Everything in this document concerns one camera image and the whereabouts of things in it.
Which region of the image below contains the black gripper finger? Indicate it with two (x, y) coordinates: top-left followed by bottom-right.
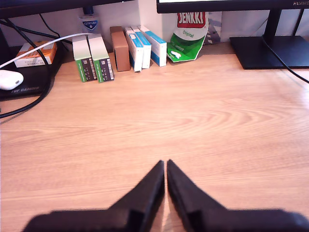
(108, 159), (166, 232)
(167, 159), (227, 232)

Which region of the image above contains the green and white box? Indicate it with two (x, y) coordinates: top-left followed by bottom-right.
(87, 33), (115, 84)
(72, 36), (98, 83)

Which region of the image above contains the white and blue box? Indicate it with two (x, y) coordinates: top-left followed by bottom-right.
(140, 25), (168, 68)
(131, 26), (152, 70)
(124, 27), (144, 73)

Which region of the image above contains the brown cardboard box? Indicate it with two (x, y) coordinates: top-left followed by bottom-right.
(110, 26), (131, 73)

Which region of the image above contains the green Jenkki gum bag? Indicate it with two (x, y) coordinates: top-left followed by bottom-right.
(166, 11), (210, 63)

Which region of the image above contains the black Huawei monitor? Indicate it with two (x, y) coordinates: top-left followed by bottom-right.
(156, 0), (309, 70)

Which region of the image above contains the grey picture card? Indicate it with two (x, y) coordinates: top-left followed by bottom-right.
(205, 11), (223, 45)

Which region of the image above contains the white earbud case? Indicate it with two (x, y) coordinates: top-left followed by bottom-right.
(0, 70), (24, 91)

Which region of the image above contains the orange and white box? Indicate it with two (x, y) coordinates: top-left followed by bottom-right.
(14, 41), (58, 68)

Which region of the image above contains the thick black cable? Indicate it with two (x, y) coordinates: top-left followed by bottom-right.
(0, 18), (54, 119)

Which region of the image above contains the black monitor power cable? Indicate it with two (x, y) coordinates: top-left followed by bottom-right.
(262, 36), (309, 85)

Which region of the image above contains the white cable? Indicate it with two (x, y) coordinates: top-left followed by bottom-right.
(0, 32), (92, 70)

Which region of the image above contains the thin black cable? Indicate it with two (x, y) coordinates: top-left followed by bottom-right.
(38, 13), (70, 51)

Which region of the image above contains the black cable behind monitor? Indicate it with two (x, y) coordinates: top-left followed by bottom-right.
(292, 9), (305, 37)

